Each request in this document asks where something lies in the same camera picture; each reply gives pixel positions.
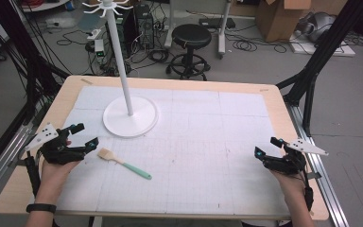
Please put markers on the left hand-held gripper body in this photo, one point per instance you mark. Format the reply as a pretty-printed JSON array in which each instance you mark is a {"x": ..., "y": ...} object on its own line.
[{"x": 56, "y": 150}]

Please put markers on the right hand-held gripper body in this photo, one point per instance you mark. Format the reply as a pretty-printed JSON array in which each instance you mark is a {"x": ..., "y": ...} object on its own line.
[{"x": 291, "y": 159}]

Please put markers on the person's right hand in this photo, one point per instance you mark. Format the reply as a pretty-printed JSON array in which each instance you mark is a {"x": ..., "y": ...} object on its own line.
[{"x": 288, "y": 184}]

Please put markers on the person's left hand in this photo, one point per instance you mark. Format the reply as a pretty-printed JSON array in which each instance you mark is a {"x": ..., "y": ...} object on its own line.
[{"x": 55, "y": 181}]

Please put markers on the wooden table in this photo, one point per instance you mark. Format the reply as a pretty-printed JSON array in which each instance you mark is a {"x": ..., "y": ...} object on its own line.
[{"x": 283, "y": 97}]

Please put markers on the white hook stand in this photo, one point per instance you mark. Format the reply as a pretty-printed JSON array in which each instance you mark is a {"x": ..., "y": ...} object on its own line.
[{"x": 129, "y": 116}]

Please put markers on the black wristband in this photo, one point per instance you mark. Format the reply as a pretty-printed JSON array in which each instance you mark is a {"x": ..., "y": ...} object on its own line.
[{"x": 41, "y": 208}]

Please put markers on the white grid mat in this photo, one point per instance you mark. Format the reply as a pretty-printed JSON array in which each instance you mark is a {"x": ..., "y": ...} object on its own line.
[{"x": 195, "y": 157}]

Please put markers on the white power adapter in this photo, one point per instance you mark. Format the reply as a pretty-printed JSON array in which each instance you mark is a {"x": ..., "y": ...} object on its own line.
[{"x": 99, "y": 47}]

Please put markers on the white power strip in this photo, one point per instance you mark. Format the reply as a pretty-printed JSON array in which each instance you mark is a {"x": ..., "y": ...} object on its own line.
[{"x": 94, "y": 34}]

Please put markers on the white floor board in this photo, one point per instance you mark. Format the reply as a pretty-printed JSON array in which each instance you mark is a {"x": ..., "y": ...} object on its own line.
[{"x": 343, "y": 51}]

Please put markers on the black computer tower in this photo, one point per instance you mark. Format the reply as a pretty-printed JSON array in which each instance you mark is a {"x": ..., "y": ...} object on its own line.
[{"x": 145, "y": 28}]

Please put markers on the grey white machine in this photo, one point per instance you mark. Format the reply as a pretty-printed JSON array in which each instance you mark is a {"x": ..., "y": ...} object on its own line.
[{"x": 319, "y": 26}]

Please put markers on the cardboard box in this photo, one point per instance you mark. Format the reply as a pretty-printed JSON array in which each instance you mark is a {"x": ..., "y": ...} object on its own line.
[{"x": 277, "y": 19}]

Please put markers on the white round table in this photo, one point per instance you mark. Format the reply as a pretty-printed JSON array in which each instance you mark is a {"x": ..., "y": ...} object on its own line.
[{"x": 44, "y": 4}]

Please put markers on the black round stool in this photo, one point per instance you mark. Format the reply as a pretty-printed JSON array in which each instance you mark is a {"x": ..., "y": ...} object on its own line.
[{"x": 191, "y": 38}]

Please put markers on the black flat device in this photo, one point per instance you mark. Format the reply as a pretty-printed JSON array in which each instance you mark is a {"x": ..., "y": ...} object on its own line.
[{"x": 216, "y": 22}]

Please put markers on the aluminium rail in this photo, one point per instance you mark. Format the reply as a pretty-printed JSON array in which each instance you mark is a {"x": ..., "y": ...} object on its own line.
[
  {"x": 0, "y": 164},
  {"x": 324, "y": 176}
]

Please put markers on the black metal frame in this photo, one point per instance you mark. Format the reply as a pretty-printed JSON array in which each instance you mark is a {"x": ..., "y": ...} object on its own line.
[
  {"x": 28, "y": 56},
  {"x": 321, "y": 53}
]

